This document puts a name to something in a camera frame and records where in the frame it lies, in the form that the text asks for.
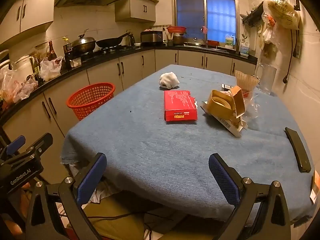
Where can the black rice cooker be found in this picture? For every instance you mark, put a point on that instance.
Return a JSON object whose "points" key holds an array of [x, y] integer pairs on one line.
{"points": [[151, 38]]}

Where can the kitchen window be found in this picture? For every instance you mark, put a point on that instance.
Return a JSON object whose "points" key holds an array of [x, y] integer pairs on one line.
{"points": [[195, 12]]}

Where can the olive cushion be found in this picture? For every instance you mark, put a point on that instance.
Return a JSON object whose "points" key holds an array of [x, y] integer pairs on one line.
{"points": [[112, 222]]}

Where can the white plastic bag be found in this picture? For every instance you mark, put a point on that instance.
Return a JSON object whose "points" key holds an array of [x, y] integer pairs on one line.
{"points": [[50, 68]]}

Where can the blue white carton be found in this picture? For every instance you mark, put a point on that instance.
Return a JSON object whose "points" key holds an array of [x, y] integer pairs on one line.
{"points": [[244, 48]]}

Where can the yellow hanging plastic bag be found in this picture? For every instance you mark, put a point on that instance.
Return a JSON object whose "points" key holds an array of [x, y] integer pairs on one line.
{"points": [[282, 7]]}

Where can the wall power socket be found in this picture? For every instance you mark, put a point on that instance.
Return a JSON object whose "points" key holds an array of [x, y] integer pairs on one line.
{"points": [[297, 50]]}

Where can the black frying pan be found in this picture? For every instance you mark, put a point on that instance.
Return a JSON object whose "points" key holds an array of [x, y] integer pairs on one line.
{"points": [[110, 42]]}

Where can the steel wok with lid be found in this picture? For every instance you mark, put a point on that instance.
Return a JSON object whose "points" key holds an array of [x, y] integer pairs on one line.
{"points": [[83, 43]]}

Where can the green white detergent bottle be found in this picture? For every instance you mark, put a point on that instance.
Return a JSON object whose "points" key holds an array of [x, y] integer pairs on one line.
{"points": [[229, 42]]}

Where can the red basin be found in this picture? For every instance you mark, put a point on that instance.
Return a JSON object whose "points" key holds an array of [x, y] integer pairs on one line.
{"points": [[176, 29]]}

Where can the white tissue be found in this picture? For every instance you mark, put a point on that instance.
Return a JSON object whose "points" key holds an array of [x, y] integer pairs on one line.
{"points": [[169, 80]]}

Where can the small white cigarette box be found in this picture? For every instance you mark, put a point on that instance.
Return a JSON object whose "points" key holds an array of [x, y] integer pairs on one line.
{"points": [[226, 87]]}

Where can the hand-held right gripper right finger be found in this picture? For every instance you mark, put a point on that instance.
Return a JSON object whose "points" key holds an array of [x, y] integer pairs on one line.
{"points": [[223, 180]]}

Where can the white electric kettle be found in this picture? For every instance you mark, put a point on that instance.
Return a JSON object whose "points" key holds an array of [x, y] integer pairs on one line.
{"points": [[23, 66]]}

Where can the black remote control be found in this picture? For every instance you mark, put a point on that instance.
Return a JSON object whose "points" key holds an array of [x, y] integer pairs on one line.
{"points": [[297, 150]]}

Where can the dark sauce bottle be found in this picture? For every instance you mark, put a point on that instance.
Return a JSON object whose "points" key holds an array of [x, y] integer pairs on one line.
{"points": [[51, 52]]}

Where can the white orange hanging bags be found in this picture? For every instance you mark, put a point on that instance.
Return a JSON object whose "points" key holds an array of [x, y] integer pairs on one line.
{"points": [[267, 30]]}

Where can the metal pot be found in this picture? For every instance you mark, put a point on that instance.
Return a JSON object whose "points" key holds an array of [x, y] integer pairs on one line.
{"points": [[178, 39]]}

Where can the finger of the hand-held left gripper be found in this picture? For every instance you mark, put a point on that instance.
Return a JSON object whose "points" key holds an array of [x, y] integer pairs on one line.
{"points": [[15, 145], [41, 142]]}

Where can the chopstick holder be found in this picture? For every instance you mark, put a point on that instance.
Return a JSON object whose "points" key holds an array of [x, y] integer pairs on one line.
{"points": [[170, 41]]}

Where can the black kitchen countertop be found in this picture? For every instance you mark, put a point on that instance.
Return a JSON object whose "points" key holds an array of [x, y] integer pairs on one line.
{"points": [[100, 57]]}

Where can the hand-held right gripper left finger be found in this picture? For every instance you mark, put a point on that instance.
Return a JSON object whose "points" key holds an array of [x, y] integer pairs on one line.
{"points": [[91, 180]]}

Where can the yellow cap oil bottle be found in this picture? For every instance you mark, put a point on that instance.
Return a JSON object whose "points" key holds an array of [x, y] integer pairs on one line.
{"points": [[67, 53]]}

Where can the pile of plastic bags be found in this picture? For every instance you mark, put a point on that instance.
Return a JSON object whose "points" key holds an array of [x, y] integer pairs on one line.
{"points": [[15, 87]]}

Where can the blue table cloth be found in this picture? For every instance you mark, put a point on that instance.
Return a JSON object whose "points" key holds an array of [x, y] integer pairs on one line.
{"points": [[150, 142]]}

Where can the torn gold cardboard box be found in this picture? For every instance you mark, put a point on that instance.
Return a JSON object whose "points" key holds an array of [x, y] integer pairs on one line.
{"points": [[220, 105]]}

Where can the faucet with pink cloth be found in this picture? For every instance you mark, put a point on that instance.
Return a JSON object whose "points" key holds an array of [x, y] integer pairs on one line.
{"points": [[204, 30]]}

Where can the red cardboard box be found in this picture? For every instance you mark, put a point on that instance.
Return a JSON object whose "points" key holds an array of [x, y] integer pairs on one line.
{"points": [[178, 102]]}

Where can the large beige wall cabinet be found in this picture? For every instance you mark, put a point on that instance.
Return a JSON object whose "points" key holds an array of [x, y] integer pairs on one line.
{"points": [[32, 12]]}

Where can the glass pitcher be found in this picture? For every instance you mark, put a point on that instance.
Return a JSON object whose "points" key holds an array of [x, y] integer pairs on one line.
{"points": [[267, 80]]}

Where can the red plastic basket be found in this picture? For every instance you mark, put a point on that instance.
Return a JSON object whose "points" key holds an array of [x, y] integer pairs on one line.
{"points": [[87, 100]]}

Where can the orange white packet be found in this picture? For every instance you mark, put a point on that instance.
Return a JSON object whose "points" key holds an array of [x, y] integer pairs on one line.
{"points": [[315, 187]]}

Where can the glass pan lid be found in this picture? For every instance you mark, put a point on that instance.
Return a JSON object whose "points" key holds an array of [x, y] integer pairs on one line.
{"points": [[195, 42]]}

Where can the small beige wall cabinet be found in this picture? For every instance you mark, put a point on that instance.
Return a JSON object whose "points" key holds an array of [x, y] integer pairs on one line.
{"points": [[136, 10]]}

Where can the red bowl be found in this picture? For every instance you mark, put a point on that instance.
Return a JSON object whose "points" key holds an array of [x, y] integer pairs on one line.
{"points": [[213, 43]]}

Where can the clear plastic bag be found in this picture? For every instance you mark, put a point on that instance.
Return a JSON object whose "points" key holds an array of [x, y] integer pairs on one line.
{"points": [[247, 82]]}

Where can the black wall rack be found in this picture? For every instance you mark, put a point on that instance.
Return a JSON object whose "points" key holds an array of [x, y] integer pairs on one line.
{"points": [[253, 13]]}

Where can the gas stove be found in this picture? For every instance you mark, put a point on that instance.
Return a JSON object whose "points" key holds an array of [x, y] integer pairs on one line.
{"points": [[100, 52]]}

